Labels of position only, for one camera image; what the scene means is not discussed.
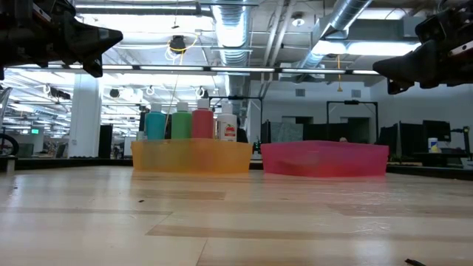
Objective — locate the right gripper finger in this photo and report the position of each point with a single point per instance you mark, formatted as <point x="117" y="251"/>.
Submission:
<point x="398" y="86"/>
<point x="410" y="66"/>

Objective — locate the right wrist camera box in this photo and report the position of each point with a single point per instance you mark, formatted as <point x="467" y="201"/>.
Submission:
<point x="439" y="26"/>

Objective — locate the black computer monitor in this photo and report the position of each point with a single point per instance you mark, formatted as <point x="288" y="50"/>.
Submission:
<point x="437" y="129"/>
<point x="388" y="140"/>
<point x="412" y="136"/>

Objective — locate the pink paint bottle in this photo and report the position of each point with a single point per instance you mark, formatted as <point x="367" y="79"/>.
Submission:
<point x="202" y="123"/>

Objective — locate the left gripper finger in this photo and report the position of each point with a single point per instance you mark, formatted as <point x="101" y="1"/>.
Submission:
<point x="92" y="38"/>
<point x="92" y="66"/>

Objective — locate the person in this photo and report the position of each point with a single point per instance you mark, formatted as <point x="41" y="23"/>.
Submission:
<point x="242" y="134"/>
<point x="343" y="139"/>

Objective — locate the black wheel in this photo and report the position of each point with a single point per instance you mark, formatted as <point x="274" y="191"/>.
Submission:
<point x="16" y="144"/>

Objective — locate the black rectangular stand frame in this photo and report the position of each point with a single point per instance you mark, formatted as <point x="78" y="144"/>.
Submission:
<point x="352" y="102"/>

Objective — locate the white building pillar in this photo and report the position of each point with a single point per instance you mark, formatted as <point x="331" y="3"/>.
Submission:
<point x="84" y="118"/>

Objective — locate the teal paint bottle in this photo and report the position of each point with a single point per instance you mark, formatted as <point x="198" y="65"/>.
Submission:
<point x="154" y="125"/>

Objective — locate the green paint bottle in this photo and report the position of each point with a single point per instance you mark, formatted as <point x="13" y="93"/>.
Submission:
<point x="181" y="125"/>

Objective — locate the white bottle with blue label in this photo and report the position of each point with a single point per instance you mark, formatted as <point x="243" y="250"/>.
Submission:
<point x="433" y="145"/>

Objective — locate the small black fragment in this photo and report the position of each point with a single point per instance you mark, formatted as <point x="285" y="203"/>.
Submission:
<point x="415" y="262"/>

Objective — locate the black cabinet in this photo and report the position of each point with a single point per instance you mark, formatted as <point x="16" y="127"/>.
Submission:
<point x="105" y="142"/>

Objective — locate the orange translucent plastic bin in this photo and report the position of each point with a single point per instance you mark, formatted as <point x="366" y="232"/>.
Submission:
<point x="192" y="157"/>

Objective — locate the pink translucent plastic bin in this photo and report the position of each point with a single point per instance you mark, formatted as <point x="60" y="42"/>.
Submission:
<point x="325" y="159"/>

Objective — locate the ceiling light strip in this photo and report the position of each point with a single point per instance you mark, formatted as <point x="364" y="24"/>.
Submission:
<point x="166" y="67"/>
<point x="332" y="71"/>

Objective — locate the white paint bottle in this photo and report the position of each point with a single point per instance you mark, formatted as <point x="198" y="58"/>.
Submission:
<point x="226" y="127"/>

